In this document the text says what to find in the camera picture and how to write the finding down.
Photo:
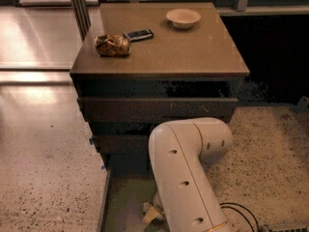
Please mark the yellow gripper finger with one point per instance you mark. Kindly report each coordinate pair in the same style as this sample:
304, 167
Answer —
153, 214

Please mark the open bottom drawer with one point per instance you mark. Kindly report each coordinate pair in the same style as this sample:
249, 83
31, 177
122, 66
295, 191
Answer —
128, 200

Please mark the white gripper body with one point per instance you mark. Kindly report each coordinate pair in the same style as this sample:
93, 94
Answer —
153, 214

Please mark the top drawer dark brown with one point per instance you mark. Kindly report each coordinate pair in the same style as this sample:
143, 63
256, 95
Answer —
154, 110

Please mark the middle drawer dark brown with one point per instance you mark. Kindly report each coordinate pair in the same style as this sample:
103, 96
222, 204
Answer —
120, 143

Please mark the crumpled brown snack bag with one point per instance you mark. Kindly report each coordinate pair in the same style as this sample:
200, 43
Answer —
112, 45

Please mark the brown drawer cabinet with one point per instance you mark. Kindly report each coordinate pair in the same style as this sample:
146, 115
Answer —
200, 62

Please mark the grey power strip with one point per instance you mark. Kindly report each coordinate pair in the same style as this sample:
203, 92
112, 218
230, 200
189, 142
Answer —
294, 227

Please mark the drawer dark brown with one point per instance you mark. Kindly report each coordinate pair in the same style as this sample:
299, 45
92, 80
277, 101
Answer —
120, 143
154, 110

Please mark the white ceramic bowl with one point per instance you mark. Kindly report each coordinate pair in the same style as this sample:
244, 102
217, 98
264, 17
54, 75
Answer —
183, 18

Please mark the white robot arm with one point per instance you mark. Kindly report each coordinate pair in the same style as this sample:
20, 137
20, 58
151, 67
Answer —
177, 151

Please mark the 7up soda can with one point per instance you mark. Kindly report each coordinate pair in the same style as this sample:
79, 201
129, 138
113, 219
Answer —
147, 206

